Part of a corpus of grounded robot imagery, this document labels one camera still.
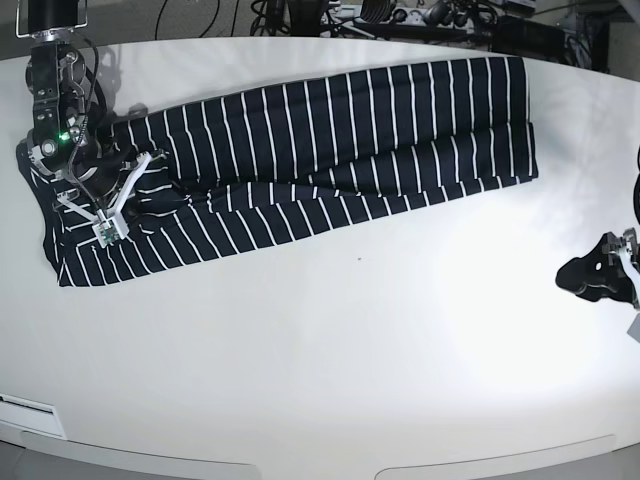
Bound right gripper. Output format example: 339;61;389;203
27;129;168;225

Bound navy white-striped T-shirt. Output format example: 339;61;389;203
16;56;538;287

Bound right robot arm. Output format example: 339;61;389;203
15;1;166;230

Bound white label plate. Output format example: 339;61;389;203
0;394;67;440

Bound white power strip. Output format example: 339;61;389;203
321;4;475;36

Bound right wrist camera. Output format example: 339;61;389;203
92;212;129;248

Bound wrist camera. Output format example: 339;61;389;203
92;212;129;248
627;314;640;343

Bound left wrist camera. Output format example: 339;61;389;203
627;314;640;343

